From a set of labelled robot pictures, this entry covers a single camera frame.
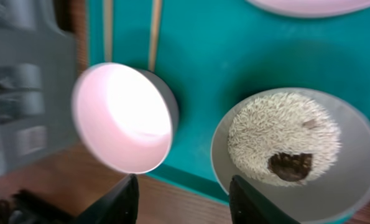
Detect pink bowl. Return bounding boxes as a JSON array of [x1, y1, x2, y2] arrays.
[[72, 62, 180, 174]]

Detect grey dishwasher rack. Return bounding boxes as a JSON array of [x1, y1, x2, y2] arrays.
[[0, 1, 77, 176]]

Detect grey green bowl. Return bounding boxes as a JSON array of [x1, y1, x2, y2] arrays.
[[211, 88, 370, 223]]

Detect large white plate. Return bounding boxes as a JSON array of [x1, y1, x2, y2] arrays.
[[246, 0, 370, 18]]

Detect white rice leftovers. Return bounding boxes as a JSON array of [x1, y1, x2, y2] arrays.
[[228, 92, 341, 187]]

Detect brown food chunk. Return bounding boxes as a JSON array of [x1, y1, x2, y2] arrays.
[[268, 152, 313, 182]]

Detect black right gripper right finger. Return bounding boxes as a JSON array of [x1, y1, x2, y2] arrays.
[[229, 175, 300, 224]]

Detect teal serving tray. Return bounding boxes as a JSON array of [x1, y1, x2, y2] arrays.
[[85, 0, 370, 224]]

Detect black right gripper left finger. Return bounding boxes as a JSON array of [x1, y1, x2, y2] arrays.
[[75, 174, 139, 224]]

